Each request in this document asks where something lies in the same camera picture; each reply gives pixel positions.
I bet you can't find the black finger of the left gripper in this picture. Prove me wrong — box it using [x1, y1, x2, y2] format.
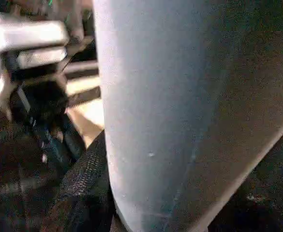
[32, 121, 67, 170]
[59, 112, 87, 158]

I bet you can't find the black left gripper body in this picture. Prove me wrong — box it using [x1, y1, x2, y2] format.
[6, 68, 70, 125]

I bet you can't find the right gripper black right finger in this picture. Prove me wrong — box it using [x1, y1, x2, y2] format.
[210, 167, 283, 232]

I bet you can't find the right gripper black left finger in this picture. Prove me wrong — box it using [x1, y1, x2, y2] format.
[41, 130, 117, 232]

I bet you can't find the white plastic table leg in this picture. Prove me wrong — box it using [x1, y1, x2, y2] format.
[92, 0, 283, 232]

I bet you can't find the black work mat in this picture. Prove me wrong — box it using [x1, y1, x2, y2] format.
[0, 97, 283, 232]

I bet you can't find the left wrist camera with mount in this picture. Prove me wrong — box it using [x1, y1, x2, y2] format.
[0, 14, 70, 104]

